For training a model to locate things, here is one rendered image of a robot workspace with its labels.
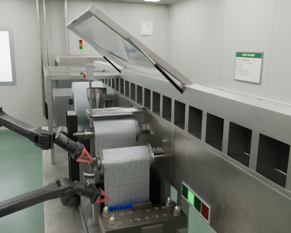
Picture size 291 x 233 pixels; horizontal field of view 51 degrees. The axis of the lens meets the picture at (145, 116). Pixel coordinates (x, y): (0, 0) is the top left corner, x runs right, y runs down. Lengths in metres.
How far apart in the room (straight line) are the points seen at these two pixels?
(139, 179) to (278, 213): 0.83
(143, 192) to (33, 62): 5.61
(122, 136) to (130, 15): 5.68
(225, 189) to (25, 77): 6.17
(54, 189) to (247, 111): 0.90
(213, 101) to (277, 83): 3.24
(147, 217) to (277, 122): 0.86
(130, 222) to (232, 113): 0.74
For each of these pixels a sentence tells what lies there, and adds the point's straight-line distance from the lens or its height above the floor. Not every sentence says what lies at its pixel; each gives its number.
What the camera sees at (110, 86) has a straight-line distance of 2.49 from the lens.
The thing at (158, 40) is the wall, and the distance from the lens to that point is 7.44.
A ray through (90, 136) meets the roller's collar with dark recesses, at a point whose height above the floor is 1.33.
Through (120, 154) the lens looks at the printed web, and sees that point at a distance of 1.53.
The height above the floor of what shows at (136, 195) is 1.07.
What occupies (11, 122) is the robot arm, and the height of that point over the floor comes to 1.45.
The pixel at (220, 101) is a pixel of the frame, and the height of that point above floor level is 1.64.
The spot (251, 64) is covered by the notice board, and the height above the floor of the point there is 1.59.
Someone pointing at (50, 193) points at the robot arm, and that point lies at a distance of 1.44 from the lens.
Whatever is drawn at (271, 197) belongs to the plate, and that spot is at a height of 1.41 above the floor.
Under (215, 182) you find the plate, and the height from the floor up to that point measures 1.33.
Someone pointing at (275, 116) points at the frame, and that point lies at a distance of 0.90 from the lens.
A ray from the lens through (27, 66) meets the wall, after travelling 6.96.
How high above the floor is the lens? 1.82
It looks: 13 degrees down
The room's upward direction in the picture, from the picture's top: 1 degrees clockwise
